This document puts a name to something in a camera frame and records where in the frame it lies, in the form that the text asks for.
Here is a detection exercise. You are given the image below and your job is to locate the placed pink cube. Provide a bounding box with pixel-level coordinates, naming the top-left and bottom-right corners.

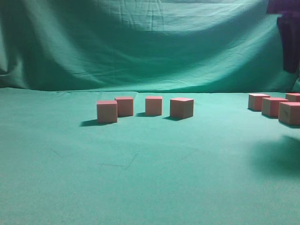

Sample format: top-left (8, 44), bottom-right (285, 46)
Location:
top-left (115, 97), bottom-right (134, 117)
top-left (97, 100), bottom-right (118, 123)
top-left (145, 96), bottom-right (163, 116)
top-left (170, 97), bottom-right (195, 119)

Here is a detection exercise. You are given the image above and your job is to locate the middle pink cube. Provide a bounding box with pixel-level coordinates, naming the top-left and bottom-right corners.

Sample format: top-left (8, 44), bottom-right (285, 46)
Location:
top-left (262, 97), bottom-right (289, 118)

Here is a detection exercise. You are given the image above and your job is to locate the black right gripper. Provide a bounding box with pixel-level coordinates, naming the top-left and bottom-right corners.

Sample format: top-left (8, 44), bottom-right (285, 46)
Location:
top-left (266, 0), bottom-right (300, 73)

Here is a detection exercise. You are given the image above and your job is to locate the green cloth backdrop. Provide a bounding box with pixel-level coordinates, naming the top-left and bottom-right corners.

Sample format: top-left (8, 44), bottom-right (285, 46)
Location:
top-left (0, 0), bottom-right (300, 225)

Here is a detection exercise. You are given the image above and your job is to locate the far right pink cube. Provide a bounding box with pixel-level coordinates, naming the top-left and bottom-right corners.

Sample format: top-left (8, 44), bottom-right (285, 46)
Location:
top-left (285, 93), bottom-right (300, 102)

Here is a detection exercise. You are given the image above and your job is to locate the pink cube with mark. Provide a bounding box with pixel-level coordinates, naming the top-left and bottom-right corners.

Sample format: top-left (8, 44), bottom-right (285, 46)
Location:
top-left (278, 102), bottom-right (300, 125)

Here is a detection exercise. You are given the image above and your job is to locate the far left pink cube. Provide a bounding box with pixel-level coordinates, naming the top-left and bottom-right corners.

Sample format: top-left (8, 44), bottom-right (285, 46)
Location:
top-left (248, 93), bottom-right (270, 112)

